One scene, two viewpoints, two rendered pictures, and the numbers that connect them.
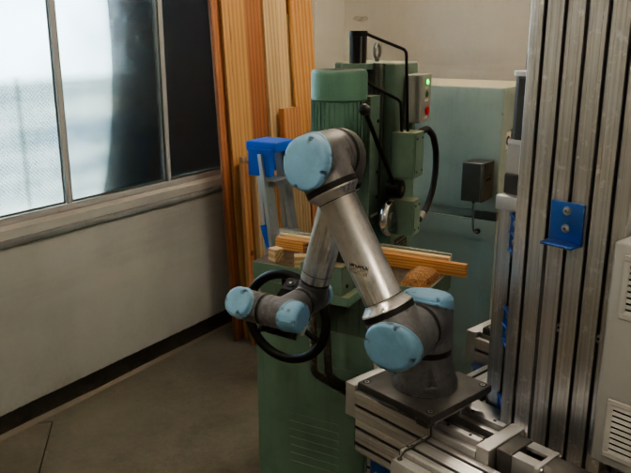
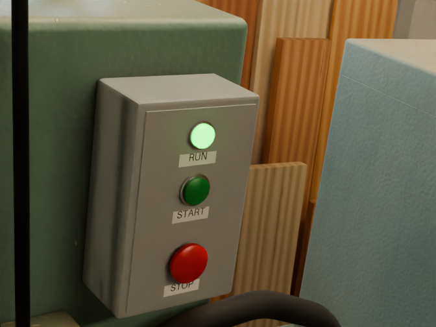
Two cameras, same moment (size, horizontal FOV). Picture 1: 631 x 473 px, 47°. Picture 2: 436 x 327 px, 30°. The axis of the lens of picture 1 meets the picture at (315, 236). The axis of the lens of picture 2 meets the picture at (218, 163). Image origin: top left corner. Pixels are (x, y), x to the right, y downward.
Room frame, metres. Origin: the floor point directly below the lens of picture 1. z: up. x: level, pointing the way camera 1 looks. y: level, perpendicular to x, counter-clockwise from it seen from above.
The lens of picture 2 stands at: (2.03, -0.61, 1.63)
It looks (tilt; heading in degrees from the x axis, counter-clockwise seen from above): 20 degrees down; 25
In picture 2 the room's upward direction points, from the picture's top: 8 degrees clockwise
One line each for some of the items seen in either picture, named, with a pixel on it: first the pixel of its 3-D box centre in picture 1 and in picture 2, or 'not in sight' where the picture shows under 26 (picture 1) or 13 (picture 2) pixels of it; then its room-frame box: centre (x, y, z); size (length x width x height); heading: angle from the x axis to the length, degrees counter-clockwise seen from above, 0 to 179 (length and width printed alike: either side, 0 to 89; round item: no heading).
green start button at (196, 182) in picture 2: not in sight; (196, 191); (2.49, -0.38, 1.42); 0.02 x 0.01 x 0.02; 152
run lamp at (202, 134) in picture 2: not in sight; (203, 136); (2.49, -0.38, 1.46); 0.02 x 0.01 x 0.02; 152
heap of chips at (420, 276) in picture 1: (421, 273); not in sight; (2.07, -0.32, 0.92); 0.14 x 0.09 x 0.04; 152
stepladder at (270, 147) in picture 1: (282, 266); not in sight; (3.19, 0.15, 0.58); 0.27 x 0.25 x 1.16; 59
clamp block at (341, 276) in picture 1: (330, 272); not in sight; (2.09, -0.05, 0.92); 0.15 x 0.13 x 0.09; 62
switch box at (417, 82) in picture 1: (417, 98); (169, 192); (2.51, -0.35, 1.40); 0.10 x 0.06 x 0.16; 152
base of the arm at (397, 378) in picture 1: (425, 363); not in sight; (1.55, -0.26, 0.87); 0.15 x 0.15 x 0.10
